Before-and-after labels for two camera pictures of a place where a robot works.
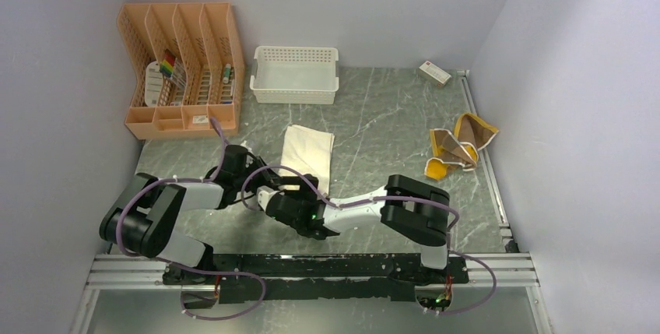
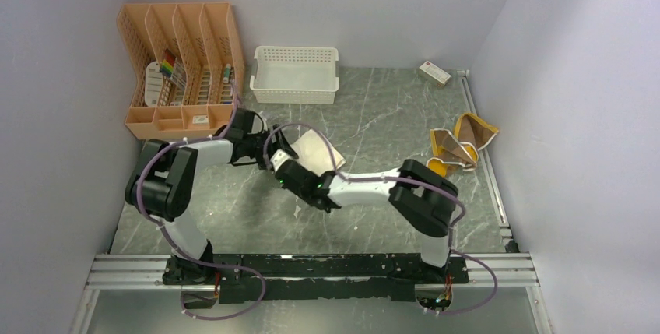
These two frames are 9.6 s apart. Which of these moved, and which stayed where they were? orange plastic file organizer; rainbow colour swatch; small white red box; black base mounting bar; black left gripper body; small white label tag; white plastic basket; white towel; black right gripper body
Moved: black left gripper body; black right gripper body; white towel
Stayed: rainbow colour swatch; orange plastic file organizer; black base mounting bar; small white label tag; white plastic basket; small white red box
